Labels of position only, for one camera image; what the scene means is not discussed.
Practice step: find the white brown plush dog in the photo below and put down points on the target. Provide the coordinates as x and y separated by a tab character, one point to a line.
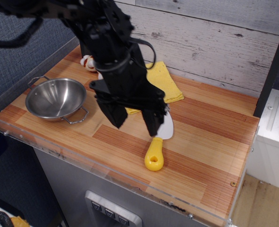
88	63

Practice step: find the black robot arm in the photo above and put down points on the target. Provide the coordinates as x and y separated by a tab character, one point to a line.
105	31

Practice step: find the folded yellow cloth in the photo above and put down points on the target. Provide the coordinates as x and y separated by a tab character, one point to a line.
160	77

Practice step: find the stainless steel bowl with handles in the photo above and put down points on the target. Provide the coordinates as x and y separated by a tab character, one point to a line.
55	99

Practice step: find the white ribbed box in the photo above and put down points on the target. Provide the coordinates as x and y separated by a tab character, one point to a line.
263	161

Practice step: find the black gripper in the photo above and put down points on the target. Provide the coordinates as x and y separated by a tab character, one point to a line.
125	84

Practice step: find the yellow handled white toy knife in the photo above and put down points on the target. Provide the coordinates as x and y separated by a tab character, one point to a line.
154	159

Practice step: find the silver dispenser button panel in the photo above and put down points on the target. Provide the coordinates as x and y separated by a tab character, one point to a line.
108	214

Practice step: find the yellow object bottom left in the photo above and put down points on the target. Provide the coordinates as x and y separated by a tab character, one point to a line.
19	222

